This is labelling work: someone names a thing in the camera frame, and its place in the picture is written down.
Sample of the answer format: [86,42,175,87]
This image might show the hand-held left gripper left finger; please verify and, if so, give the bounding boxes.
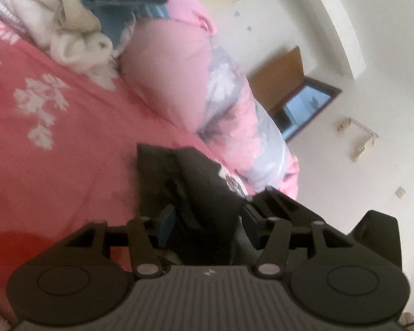
[62,203,176,279]

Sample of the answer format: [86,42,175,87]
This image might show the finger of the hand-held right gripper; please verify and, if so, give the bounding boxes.
[248,185,347,238]

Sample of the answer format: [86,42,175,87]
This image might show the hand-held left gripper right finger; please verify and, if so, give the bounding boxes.
[243,203,354,279]

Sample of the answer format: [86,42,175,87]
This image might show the dark grey garment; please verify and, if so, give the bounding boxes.
[136,142,250,267]

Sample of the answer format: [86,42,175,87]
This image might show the pink floral bed sheet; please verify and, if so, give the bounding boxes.
[0,9,263,305]

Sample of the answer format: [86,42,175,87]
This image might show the wooden framed window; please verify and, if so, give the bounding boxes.
[246,45,343,143]

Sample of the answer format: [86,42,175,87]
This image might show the pink grey floral quilt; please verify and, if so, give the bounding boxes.
[118,0,301,201]

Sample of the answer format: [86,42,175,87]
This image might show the white towel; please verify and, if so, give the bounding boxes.
[49,27,120,91]

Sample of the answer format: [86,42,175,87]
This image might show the light blue striped cloth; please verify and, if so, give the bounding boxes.
[137,3,170,20]

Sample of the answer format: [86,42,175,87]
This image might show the blue jeans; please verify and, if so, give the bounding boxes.
[80,0,189,48]

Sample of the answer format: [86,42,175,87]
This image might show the off-white garment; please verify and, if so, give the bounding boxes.
[0,0,101,53]

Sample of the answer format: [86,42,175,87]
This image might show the wall shelf bracket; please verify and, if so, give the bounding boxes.
[337,116,380,163]

